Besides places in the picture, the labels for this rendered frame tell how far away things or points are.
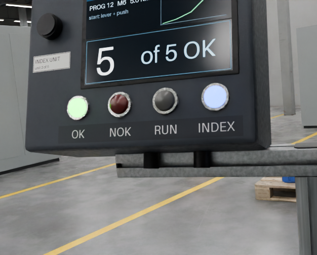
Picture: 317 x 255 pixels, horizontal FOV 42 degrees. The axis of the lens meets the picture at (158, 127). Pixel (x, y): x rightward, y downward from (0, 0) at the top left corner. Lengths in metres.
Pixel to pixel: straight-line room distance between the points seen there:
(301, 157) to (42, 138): 0.28
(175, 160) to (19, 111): 6.34
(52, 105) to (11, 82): 6.27
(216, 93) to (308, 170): 0.13
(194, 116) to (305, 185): 0.14
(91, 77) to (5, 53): 6.31
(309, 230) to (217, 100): 0.17
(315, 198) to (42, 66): 0.33
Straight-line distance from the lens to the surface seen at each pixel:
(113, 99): 0.42
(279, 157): 0.44
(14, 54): 6.82
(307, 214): 0.46
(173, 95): 0.40
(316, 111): 8.40
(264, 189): 3.84
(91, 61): 0.45
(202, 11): 0.41
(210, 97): 0.38
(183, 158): 0.46
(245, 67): 0.39
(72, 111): 0.44
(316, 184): 0.45
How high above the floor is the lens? 1.13
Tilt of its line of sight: 6 degrees down
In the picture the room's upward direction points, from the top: 6 degrees counter-clockwise
